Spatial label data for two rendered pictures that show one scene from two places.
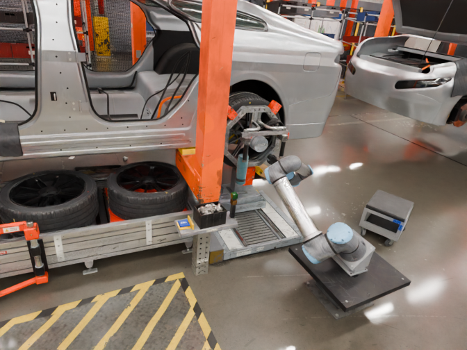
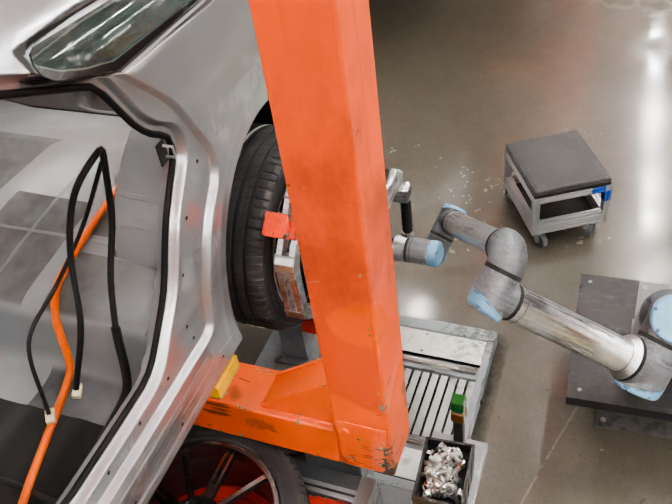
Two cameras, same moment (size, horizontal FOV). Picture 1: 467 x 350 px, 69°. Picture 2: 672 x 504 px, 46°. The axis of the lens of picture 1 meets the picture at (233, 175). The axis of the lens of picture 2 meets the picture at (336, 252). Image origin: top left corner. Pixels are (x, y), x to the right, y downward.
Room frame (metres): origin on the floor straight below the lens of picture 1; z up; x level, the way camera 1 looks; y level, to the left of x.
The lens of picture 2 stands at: (1.18, 1.00, 2.49)
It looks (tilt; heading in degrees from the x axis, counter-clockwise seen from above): 42 degrees down; 323
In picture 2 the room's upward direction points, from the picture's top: 9 degrees counter-clockwise
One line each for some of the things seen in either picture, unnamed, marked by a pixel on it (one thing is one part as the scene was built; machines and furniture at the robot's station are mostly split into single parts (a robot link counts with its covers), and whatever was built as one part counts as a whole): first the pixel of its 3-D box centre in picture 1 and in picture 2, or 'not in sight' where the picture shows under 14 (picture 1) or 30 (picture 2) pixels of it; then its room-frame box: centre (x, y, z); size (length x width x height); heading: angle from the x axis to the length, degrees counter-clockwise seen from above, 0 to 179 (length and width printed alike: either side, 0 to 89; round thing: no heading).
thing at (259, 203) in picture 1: (235, 198); not in sight; (2.88, -0.04, 0.13); 0.50 x 0.36 x 0.10; 117
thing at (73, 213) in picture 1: (51, 201); not in sight; (2.12, 1.35, 0.39); 0.66 x 0.66 x 0.24
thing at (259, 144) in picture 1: (255, 140); not in sight; (2.66, -0.15, 0.85); 0.21 x 0.14 x 0.14; 27
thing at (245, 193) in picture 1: (237, 181); (297, 333); (2.88, -0.04, 0.32); 0.40 x 0.30 x 0.28; 117
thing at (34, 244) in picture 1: (36, 252); not in sight; (1.66, 1.22, 0.30); 0.09 x 0.05 x 0.50; 117
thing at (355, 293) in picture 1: (342, 278); (656, 370); (1.88, -0.87, 0.15); 0.60 x 0.60 x 0.30; 30
